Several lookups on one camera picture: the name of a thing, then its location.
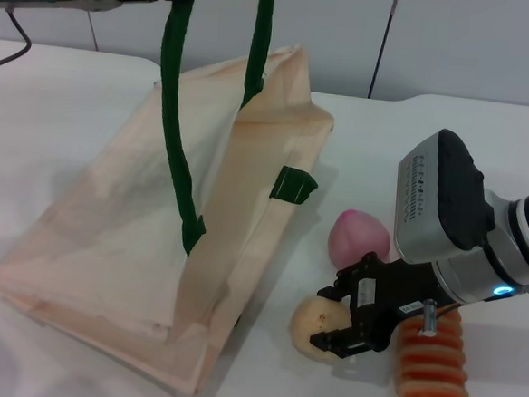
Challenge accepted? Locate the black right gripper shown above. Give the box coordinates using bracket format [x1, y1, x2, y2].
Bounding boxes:
[308, 247, 455, 364]

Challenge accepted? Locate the beige potato toy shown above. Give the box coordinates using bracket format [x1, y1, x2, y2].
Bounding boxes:
[286, 293, 355, 363]

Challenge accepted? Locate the white handbag with green handles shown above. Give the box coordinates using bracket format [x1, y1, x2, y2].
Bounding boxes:
[0, 0, 343, 397]

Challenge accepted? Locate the pink peach bun toy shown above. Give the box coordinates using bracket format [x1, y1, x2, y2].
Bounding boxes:
[325, 206, 392, 273]

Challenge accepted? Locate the silver metal pin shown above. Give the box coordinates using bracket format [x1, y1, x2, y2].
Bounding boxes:
[420, 298, 440, 337]

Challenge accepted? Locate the orange striped bread loaf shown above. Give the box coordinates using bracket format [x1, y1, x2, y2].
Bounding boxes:
[392, 305, 476, 397]

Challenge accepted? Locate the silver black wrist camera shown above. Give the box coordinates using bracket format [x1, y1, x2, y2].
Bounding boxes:
[390, 124, 503, 270]

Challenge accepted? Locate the black cable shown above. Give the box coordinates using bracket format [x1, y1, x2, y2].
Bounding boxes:
[0, 5, 35, 75]

